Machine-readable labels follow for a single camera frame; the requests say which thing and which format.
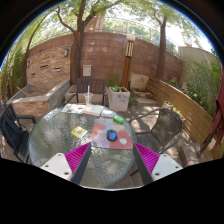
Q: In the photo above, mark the dark wicker chair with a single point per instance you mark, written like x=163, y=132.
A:
x=165, y=128

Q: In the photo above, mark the green marker pen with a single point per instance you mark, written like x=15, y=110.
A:
x=118, y=119

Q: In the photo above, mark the forked tree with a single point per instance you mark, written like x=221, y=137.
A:
x=76, y=56

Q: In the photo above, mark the concrete planter with plant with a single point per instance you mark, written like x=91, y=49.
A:
x=118, y=99

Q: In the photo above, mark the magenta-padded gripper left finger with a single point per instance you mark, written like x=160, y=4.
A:
x=58, y=165

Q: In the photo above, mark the small pale plant pot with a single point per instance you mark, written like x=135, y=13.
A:
x=167, y=104

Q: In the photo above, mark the leaning stone slab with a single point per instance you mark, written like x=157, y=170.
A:
x=139, y=82

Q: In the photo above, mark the white printed strip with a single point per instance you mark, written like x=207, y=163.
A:
x=53, y=114

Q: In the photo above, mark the black wall light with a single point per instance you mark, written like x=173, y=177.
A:
x=28, y=63
x=66, y=52

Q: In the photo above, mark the red folded patio umbrella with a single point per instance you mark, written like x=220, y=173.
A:
x=219, y=116

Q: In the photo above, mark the grey wall utility box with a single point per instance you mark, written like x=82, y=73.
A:
x=86, y=70

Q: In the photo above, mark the small pale book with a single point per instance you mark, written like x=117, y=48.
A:
x=107, y=113

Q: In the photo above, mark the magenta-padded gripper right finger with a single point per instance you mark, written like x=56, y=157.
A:
x=165, y=165

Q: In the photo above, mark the colourful magazine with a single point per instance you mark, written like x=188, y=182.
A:
x=73, y=108

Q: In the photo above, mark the slender tree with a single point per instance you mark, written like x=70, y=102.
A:
x=162, y=50

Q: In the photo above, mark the clear plastic cup with straw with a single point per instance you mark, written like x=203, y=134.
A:
x=88, y=99

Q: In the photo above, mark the yellow card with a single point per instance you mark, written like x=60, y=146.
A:
x=79, y=132

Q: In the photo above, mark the white book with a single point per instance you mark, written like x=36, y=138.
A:
x=93, y=110

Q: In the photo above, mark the black metal chair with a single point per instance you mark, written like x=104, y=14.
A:
x=8, y=115

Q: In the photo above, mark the stone umbrella base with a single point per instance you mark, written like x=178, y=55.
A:
x=191, y=154

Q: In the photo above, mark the wooden garden lamp post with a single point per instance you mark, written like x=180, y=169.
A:
x=128, y=63

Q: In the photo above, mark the floral pink mouse pad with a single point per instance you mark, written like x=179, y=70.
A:
x=100, y=140

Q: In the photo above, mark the dark wooden slatted chair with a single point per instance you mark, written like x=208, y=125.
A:
x=95, y=86

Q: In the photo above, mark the blue and black computer mouse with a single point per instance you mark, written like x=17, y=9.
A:
x=112, y=135

